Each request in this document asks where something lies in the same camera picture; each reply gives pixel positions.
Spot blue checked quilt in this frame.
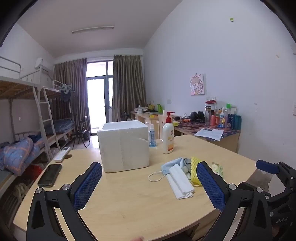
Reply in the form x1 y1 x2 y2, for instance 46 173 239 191
0 137 47 176

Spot glass balcony door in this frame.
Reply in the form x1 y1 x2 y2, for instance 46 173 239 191
86 61 114 136

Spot white foam box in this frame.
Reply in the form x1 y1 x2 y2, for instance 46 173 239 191
97 120 150 173

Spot black folding chair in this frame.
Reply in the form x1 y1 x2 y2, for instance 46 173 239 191
72 116 91 150

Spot blue checked mattress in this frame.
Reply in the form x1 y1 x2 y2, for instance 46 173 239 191
45 118 75 135

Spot red bag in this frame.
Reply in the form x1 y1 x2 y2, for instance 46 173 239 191
24 164 44 182

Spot white bed ladder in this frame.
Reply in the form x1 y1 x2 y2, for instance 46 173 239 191
32 86 61 160

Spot ceiling tube light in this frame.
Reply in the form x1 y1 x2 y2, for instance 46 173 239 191
72 25 115 35

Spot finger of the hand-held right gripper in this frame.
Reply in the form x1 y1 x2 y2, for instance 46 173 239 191
256 159 296 186
238 181 257 189

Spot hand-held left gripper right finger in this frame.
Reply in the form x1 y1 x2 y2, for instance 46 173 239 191
196 161 272 241

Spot white folded cloth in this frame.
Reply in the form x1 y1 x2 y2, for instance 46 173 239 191
165 164 196 200

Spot black smartphone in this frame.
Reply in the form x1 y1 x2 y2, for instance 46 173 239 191
37 164 63 188

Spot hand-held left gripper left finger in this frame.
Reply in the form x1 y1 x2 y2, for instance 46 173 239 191
26 162 102 241

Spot cartoon wall poster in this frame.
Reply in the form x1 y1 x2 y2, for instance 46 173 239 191
190 74 206 96

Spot hanging dark clothes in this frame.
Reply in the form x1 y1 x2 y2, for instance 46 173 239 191
60 89 76 110

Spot side desk with patterned cloth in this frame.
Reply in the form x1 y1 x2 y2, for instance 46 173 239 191
173 120 241 154

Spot yellow foam net sleeve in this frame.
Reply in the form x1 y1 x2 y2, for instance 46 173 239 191
190 156 204 188

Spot blue face mask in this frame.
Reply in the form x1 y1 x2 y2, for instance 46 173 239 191
148 158 185 182

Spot printed paper sheet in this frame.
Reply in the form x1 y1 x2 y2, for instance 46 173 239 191
194 128 224 141

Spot small green-white packet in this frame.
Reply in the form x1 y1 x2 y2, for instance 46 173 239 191
211 162 224 178

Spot white air conditioner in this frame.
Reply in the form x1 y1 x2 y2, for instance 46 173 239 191
35 58 55 73

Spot grey sock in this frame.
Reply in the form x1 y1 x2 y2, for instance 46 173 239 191
179 158 193 180

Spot wooden drawer desk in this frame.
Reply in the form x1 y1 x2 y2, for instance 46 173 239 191
131 111 167 139

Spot blue spray bottle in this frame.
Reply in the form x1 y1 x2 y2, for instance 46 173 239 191
148 123 158 148

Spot group of toiletry bottles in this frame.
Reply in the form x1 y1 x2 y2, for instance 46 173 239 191
205 98 242 130

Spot metal bunk bed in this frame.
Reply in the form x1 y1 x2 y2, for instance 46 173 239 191
0 56 55 204
42 80 77 149

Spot brown curtain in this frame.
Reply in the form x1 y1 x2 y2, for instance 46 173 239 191
112 55 147 122
54 58 92 135

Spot white remote control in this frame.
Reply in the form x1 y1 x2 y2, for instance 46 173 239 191
54 146 71 162

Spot black headphones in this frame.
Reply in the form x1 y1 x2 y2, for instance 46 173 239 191
190 111 205 122

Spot white lotion pump bottle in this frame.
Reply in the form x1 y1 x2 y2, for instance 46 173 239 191
162 112 175 154

